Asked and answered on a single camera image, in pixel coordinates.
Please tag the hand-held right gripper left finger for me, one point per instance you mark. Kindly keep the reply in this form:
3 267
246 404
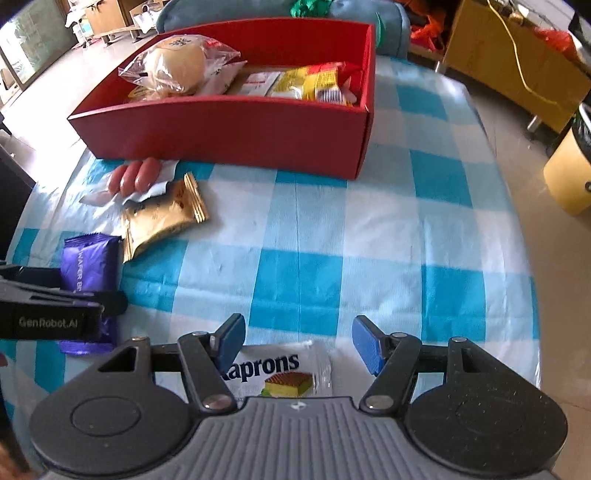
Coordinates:
231 341

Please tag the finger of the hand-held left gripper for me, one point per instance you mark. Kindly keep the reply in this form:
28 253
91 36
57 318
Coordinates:
32 276
111 305

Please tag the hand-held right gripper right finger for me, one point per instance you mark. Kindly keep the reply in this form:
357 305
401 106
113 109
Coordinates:
367 344

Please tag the purple wafer packet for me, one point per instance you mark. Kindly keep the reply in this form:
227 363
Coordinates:
90 258

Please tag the white wafer packet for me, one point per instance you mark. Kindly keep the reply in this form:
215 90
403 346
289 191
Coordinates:
281 369

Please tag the red cardboard box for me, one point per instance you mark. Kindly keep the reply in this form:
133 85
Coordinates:
221 134

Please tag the white spicy strip snack packet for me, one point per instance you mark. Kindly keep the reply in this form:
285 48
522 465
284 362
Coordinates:
224 78

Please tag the dark furniture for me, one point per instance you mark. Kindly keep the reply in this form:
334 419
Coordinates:
14 198

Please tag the gold snack packet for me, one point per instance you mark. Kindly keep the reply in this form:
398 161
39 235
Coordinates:
159 219

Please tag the blue checkered tablecloth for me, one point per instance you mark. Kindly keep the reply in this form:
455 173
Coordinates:
351 240

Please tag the sausage packet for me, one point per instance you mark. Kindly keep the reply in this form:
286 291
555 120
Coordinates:
134 175

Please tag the bun in clear packet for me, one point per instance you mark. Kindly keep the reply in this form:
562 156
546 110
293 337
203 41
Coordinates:
178 62

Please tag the red and white snack packet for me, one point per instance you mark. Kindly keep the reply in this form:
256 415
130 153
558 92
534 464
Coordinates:
261 83

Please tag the yellow trash bin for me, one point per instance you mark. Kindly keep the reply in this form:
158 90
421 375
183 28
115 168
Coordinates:
568 170

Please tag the yellow snack packet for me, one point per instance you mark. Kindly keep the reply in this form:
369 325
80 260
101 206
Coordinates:
314 83

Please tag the white paper bag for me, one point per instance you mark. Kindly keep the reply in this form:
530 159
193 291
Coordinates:
145 16

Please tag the orange bag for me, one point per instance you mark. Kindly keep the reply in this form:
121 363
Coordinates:
427 30

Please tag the rolled blue blanket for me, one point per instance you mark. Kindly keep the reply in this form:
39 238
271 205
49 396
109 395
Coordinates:
360 11

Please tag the red plastic bag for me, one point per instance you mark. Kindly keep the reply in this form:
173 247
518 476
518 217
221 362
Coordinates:
556 41

